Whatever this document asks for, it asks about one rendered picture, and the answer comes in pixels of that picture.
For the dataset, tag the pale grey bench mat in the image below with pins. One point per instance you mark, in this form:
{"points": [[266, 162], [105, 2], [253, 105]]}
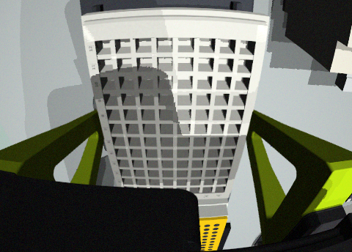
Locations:
{"points": [[45, 83]]}

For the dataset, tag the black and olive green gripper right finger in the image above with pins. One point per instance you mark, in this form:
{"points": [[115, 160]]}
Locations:
{"points": [[323, 175]]}

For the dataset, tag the white assay plate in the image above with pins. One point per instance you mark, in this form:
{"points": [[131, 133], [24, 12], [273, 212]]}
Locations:
{"points": [[179, 138]]}

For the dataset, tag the grey push-button box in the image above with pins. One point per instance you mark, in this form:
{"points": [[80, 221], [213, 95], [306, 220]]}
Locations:
{"points": [[259, 241]]}

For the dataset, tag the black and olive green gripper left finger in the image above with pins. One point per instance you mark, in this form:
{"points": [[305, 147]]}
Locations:
{"points": [[36, 157]]}

